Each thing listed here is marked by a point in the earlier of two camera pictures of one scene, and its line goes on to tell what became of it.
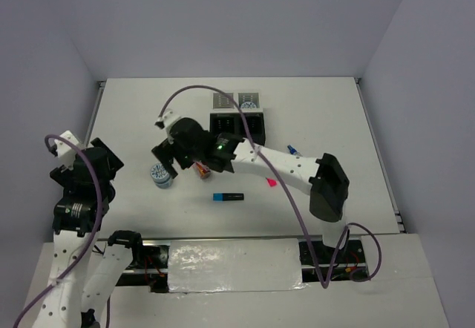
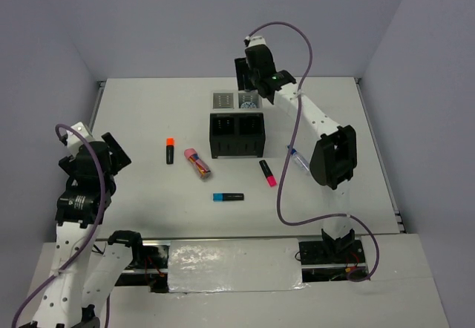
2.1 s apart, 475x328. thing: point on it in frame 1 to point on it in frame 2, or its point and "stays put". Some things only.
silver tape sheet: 238,265 stays put
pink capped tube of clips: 202,169 stays put
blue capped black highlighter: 228,197 stays put
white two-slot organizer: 250,102 stays put
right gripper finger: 165,157 to 243,79
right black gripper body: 186,157 to 252,76
